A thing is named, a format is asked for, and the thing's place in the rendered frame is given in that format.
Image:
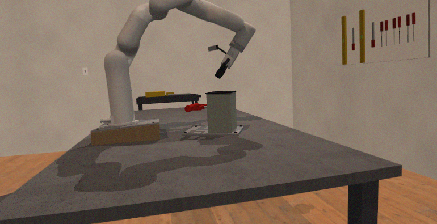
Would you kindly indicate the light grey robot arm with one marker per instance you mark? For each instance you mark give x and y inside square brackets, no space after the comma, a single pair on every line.
[118,61]

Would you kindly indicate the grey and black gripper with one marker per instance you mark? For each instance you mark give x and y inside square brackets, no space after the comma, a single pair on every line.
[228,60]

